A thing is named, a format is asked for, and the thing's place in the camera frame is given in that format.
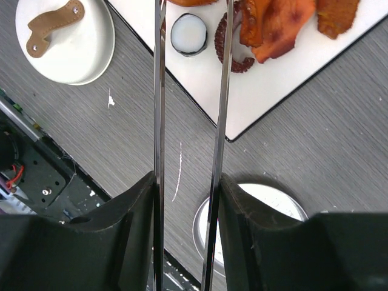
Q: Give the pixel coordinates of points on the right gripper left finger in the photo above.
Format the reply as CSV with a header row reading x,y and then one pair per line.
x,y
108,248

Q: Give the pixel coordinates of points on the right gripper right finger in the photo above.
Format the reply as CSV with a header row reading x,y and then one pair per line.
x,y
264,249

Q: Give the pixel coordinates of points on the metal tongs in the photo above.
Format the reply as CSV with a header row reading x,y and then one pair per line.
x,y
159,143

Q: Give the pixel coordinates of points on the round metal tin lid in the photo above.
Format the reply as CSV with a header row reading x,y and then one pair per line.
x,y
271,196

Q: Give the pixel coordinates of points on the white square plate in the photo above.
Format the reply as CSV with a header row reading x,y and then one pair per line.
x,y
253,93

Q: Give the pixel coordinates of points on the purple octopus tentacle toy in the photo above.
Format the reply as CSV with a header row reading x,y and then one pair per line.
x,y
237,66

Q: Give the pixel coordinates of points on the orange shrimp piece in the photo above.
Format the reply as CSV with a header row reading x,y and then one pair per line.
x,y
270,28

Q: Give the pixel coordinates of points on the white rice roll piece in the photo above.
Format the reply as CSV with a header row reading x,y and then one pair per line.
x,y
189,35

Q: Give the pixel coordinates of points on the brown fried piece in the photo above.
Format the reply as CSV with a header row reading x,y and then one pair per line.
x,y
335,17

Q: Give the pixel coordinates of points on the white lid brown handle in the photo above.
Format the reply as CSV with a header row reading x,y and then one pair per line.
x,y
69,42

